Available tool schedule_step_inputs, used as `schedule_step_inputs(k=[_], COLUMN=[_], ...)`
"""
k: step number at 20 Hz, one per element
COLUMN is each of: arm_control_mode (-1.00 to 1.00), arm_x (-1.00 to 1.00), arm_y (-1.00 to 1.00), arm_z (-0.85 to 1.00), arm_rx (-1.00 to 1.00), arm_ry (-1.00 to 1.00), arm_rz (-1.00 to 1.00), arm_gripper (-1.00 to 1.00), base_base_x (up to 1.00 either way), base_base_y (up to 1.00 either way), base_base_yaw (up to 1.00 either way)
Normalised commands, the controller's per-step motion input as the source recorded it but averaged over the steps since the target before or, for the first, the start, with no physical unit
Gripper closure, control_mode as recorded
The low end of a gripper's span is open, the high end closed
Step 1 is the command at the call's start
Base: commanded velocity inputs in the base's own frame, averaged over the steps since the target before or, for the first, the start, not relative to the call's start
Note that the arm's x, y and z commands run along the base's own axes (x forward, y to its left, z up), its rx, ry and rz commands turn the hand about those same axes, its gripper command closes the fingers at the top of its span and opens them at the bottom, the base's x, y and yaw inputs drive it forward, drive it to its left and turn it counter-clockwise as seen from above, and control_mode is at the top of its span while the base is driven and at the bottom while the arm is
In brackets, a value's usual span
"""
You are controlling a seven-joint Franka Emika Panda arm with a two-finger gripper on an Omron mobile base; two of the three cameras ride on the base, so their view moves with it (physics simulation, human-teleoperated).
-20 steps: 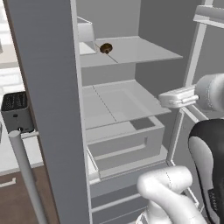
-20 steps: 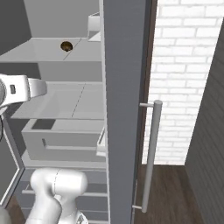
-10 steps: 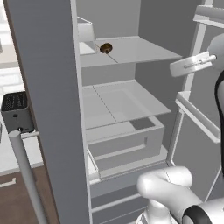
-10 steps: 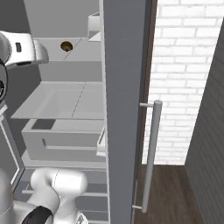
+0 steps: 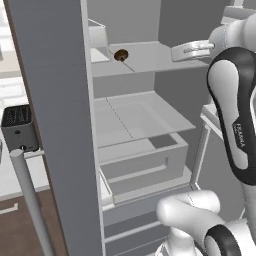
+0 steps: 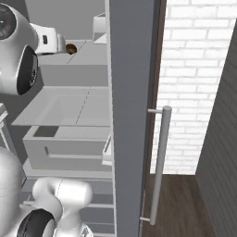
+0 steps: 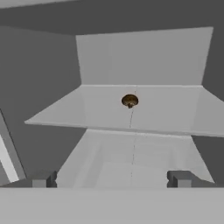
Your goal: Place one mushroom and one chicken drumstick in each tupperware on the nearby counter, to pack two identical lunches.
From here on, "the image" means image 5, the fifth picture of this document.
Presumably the grey fridge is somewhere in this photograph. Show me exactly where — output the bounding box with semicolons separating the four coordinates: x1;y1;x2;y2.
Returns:
79;0;256;256

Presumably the brown mushroom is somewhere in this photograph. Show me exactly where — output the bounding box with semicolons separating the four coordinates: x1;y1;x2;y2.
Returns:
113;48;130;63

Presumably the grey black toaster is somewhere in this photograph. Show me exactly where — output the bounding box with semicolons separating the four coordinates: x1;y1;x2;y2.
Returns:
0;104;41;153

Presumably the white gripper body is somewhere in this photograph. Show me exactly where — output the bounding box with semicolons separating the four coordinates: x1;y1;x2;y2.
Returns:
170;39;215;63

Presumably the white fridge crisper drawer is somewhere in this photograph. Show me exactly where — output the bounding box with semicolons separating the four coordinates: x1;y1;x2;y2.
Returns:
97;132;190;205

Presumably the clear glass fridge shelf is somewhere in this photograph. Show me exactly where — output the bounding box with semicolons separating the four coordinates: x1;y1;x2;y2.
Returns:
93;90;197;148

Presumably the grey freezer drawer front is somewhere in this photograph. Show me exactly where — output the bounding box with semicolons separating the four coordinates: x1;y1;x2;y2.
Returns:
102;199;174;256

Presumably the brown cabinet drawer front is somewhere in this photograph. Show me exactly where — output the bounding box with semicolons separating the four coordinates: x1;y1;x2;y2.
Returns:
0;189;65;256

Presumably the grey fridge door handle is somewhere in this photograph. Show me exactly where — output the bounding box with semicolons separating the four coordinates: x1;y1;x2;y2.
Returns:
8;148;56;256

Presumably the grey fridge door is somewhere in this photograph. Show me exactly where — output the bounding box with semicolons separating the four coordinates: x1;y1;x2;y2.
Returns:
4;0;105;256

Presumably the white drawer handle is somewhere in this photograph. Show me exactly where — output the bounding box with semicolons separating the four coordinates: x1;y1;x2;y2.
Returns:
0;202;20;215

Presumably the white fridge shelf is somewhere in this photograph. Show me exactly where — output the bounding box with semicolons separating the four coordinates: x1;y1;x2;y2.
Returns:
89;41;214;79

